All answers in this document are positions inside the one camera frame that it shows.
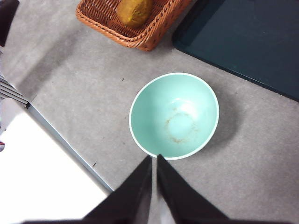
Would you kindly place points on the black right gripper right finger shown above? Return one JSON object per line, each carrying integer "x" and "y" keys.
{"x": 180, "y": 200}

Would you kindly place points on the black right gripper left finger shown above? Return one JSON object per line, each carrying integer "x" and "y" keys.
{"x": 130, "y": 200}

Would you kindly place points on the mint green bowl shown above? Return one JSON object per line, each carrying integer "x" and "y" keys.
{"x": 175, "y": 116}

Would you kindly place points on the yellow brown kiwi fruit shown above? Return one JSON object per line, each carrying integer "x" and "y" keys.
{"x": 135, "y": 11}

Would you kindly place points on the dark green rectangular tray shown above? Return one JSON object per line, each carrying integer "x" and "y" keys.
{"x": 245, "y": 42}

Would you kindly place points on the brown wicker basket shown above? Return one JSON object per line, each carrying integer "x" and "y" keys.
{"x": 158, "y": 28}

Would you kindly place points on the grey ribbed metal rail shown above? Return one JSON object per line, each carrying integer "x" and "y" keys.
{"x": 11, "y": 92}

